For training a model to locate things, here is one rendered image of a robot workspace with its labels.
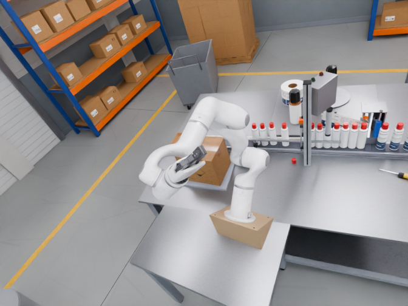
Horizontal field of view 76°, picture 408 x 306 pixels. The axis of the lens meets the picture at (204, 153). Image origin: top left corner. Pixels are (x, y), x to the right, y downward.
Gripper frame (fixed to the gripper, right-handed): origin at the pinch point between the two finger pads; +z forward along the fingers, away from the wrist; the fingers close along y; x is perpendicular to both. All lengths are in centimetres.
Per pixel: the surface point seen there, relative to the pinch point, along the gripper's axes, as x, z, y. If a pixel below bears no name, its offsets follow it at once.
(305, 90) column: 11, -4, -94
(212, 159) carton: 11, -69, -67
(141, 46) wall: 397, -354, -332
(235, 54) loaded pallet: 203, -188, -373
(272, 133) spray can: 6, -52, -116
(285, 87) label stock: 38, -48, -167
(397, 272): -120, -47, -134
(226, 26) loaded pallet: 238, -155, -349
